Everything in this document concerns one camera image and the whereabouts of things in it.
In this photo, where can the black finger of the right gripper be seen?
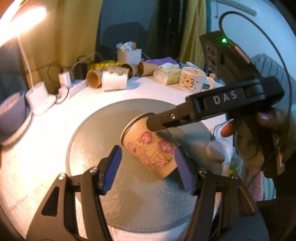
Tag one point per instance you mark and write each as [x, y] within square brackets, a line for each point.
[178, 116]

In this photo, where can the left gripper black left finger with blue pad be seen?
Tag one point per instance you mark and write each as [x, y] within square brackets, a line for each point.
[55, 218]

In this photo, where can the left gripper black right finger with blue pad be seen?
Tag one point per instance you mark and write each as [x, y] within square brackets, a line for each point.
[224, 210]

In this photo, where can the paper cup pink flower print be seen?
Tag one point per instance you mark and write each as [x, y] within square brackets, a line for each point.
[155, 150]

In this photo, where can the brown paper cup lying right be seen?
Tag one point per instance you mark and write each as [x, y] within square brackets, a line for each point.
[146, 68]

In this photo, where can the brown paper cup lying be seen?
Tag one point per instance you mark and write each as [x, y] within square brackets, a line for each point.
[94, 78]
[146, 68]

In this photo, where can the brown paper cup middle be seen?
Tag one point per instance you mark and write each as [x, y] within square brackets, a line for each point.
[132, 69]

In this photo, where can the white paper cup green dots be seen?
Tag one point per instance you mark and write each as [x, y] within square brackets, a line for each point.
[114, 81]

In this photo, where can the person's hand holding gripper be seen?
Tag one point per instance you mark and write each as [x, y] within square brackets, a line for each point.
[246, 139]

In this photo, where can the white radiator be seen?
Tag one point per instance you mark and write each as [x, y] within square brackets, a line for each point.
[269, 67]

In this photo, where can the white mug with bear print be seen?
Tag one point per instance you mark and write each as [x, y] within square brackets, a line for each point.
[193, 81]

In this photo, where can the yellow tissue pack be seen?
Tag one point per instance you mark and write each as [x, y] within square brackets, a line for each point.
[168, 74]

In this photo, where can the purple cloth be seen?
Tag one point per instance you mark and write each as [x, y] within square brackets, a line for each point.
[165, 60]

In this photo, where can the white woven basket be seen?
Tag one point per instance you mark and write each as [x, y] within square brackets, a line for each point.
[128, 53]

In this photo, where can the round grey foam mat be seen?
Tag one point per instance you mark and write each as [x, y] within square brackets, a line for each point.
[138, 200]

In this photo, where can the white charger block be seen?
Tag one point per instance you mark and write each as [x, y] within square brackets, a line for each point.
[39, 99]

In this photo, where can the white power strip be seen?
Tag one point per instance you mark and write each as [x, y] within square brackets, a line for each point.
[68, 88]

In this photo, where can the yellow curtain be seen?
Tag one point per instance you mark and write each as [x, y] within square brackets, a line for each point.
[68, 31]

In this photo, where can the black camera box green LED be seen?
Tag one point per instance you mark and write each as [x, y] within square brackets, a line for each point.
[226, 59]

